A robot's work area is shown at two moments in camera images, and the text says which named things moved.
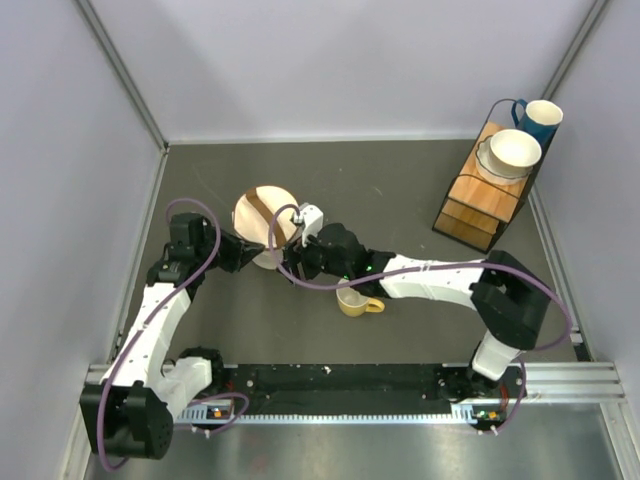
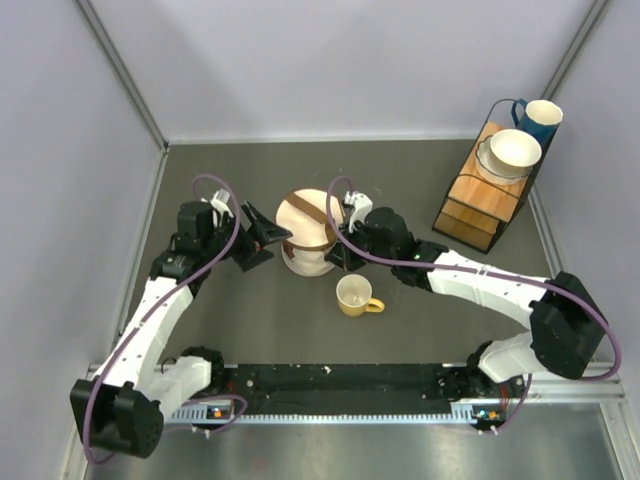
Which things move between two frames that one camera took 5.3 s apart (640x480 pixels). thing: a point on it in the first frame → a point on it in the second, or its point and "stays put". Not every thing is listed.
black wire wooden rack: x=479 y=211 stays put
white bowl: x=514 y=151 stays put
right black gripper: x=296 y=252 → x=342 y=258
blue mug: x=541 y=118 stays put
